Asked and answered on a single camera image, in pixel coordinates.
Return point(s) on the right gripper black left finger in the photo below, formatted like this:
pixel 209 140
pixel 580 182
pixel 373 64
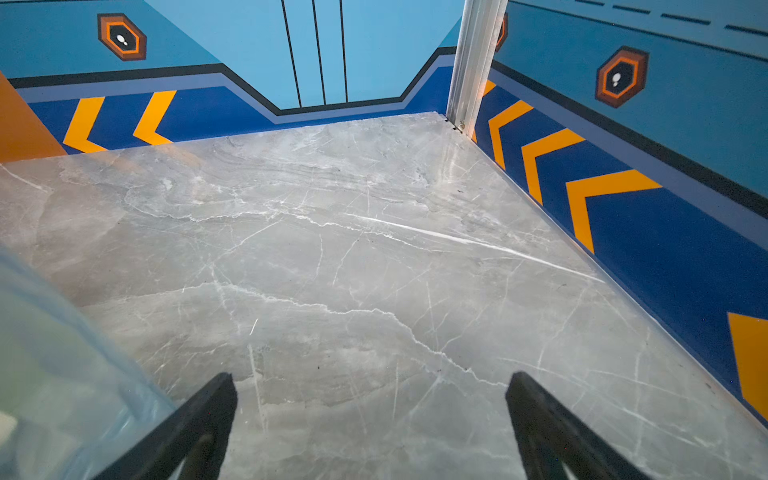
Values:
pixel 190 444

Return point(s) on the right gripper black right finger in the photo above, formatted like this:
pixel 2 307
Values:
pixel 553 443

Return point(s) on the aluminium corner post right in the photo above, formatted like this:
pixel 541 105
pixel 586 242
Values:
pixel 479 29

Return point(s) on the pale green frosted glass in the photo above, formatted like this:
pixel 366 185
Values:
pixel 72 402

